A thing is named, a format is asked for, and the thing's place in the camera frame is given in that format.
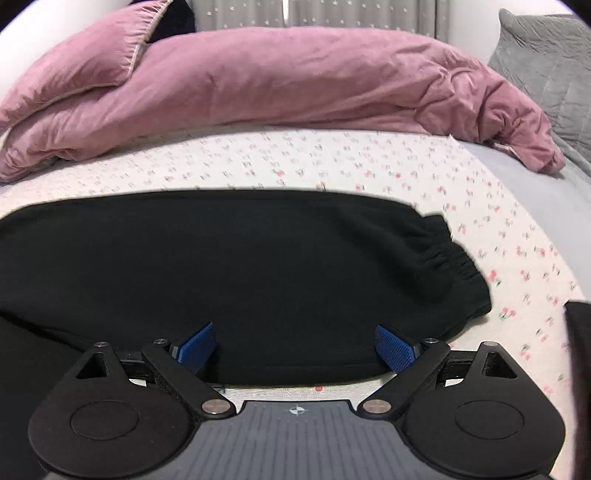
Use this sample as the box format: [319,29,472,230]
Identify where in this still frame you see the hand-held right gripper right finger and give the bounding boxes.
[358,324,520,421]

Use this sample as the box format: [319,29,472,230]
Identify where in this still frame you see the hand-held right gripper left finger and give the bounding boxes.
[74,322,234,420]

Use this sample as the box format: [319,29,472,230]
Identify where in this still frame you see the black pants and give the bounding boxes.
[0,189,492,480]

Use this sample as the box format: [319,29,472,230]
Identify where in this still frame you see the dark cloth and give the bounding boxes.
[564,300,591,480]

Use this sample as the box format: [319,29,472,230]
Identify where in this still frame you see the cherry-print bed sheet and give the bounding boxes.
[0,124,585,480]

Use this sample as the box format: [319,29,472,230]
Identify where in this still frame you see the light grey bed sheet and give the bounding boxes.
[455,131,591,305]

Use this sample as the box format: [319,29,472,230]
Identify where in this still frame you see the pink duvet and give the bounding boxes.
[0,25,567,182]

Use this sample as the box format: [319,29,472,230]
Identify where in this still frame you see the pink pillow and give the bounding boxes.
[0,0,174,132]

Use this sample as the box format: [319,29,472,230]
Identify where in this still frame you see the grey quilted pillow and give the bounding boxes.
[487,9,591,162]

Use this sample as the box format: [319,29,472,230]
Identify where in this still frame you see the grey star-print curtain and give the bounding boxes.
[191,0,451,43]

